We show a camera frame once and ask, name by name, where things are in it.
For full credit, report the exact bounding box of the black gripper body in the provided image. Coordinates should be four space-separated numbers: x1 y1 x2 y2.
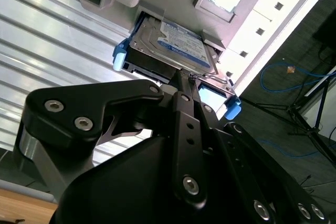
51 134 253 224

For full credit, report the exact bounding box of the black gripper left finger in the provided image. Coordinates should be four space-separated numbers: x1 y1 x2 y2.
14 69 208 210

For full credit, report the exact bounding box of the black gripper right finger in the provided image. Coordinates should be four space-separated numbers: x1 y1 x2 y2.
189 73 333 224

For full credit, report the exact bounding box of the hard disk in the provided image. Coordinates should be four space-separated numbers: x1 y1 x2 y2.
112 11 242 120

